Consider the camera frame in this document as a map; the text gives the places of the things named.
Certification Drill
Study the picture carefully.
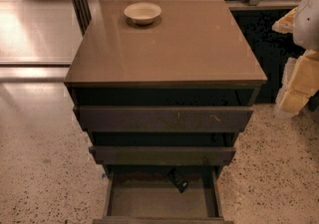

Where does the middle grey drawer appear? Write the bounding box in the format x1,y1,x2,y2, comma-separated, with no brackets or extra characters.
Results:
89,146,236,166

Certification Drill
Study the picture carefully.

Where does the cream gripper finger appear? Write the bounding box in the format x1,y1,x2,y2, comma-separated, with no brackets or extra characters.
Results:
272,8,297,34
274,58,309,118

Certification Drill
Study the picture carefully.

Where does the top grey drawer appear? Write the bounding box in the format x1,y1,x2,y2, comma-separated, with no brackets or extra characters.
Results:
74,106,253,133

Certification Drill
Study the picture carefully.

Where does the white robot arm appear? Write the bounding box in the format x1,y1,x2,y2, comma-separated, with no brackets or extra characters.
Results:
272,0,319,118

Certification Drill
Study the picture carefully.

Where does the white ceramic bowl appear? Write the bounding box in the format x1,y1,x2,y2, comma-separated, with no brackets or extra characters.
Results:
124,2,161,25

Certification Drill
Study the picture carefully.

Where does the black rxbar chocolate bar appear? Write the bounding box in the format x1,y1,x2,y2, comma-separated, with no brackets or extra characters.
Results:
167,168,188,193

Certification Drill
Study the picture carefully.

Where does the grey drawer cabinet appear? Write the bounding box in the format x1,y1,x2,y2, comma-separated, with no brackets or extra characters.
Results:
63,0,268,224

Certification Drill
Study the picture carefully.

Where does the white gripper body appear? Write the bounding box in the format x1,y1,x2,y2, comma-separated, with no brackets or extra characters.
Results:
290,50,319,98

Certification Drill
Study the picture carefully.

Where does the open bottom grey drawer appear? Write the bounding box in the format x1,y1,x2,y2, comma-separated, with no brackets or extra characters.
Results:
92,166,234,224

